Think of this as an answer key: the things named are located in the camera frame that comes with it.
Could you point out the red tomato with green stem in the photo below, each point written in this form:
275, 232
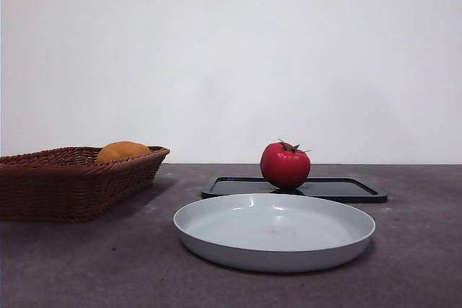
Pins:
285, 167

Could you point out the black rectangular tray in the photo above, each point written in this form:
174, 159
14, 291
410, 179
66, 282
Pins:
343, 189

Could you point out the grey round plate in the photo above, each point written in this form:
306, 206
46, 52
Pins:
274, 228

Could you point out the orange bread roll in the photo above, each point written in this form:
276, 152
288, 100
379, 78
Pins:
122, 151

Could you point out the brown wicker basket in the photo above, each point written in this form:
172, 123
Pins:
72, 189

